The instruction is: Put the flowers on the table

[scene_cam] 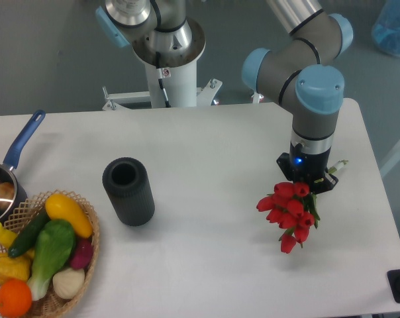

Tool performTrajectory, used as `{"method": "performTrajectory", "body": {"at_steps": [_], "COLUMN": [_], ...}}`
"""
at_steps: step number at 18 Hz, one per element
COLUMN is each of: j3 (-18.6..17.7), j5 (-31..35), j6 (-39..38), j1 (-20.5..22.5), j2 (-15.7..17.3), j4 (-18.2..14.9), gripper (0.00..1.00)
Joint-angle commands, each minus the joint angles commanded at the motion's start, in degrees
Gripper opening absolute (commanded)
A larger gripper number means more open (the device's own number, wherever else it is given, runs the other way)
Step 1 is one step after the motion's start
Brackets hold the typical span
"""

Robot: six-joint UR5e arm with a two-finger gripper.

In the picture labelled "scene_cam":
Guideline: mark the orange fruit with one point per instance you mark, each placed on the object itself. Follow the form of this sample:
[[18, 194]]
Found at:
[[15, 298]]

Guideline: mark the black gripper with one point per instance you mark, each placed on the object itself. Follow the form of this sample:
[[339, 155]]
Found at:
[[307, 162]]

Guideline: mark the yellow squash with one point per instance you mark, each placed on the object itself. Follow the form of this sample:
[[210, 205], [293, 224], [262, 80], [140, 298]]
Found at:
[[60, 206]]

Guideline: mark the green bok choy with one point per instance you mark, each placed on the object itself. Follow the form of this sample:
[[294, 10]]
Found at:
[[52, 250]]

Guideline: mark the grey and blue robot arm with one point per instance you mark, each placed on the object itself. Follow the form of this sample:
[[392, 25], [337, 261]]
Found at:
[[298, 78]]

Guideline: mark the red tulip bouquet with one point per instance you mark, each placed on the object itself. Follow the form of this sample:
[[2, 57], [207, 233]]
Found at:
[[293, 207]]

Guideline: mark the purple red onion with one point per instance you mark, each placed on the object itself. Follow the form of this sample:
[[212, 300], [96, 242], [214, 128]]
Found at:
[[82, 255]]

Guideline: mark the yellow bell pepper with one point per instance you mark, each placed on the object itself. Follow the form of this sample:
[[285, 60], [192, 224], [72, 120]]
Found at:
[[14, 268]]

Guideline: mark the white garlic bulb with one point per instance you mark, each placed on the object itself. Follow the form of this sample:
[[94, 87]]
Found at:
[[68, 282]]

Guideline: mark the small yellow banana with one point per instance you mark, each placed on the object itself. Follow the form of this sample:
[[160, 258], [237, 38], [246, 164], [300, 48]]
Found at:
[[7, 237]]

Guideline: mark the dark green cucumber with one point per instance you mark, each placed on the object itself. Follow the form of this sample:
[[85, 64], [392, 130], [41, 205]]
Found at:
[[26, 239]]

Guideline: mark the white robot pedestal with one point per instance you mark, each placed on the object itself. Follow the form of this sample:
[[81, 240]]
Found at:
[[170, 62]]

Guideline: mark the brown bread roll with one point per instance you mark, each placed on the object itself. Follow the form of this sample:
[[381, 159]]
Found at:
[[7, 194]]

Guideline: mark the blue plastic bag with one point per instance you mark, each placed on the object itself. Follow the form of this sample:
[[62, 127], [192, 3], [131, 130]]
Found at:
[[386, 29]]

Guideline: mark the blue handled saucepan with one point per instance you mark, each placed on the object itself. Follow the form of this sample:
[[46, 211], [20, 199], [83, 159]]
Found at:
[[11, 160]]

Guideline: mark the dark grey ribbed vase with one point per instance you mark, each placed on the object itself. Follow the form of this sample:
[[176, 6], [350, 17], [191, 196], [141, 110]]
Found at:
[[127, 185]]

